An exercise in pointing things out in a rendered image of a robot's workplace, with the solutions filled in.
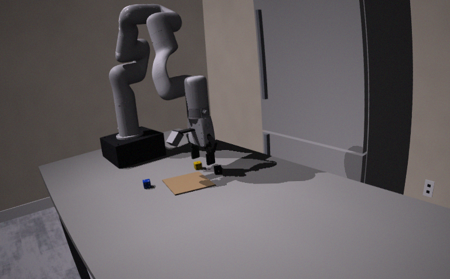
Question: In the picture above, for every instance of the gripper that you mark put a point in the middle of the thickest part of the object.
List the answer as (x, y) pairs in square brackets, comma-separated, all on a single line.
[(204, 132)]

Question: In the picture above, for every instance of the black die with white pips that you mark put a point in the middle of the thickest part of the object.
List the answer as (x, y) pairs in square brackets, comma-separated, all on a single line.
[(217, 169)]

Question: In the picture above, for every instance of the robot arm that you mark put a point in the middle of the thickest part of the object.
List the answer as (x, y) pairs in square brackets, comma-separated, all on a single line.
[(160, 26)]

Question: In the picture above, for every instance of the tan flat square mat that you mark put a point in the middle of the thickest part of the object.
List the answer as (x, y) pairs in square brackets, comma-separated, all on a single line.
[(187, 183)]

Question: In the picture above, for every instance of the blue die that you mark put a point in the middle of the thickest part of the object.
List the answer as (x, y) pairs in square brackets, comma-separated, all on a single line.
[(147, 183)]

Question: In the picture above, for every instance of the yellow die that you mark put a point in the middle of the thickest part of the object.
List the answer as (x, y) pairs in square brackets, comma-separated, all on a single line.
[(197, 165)]

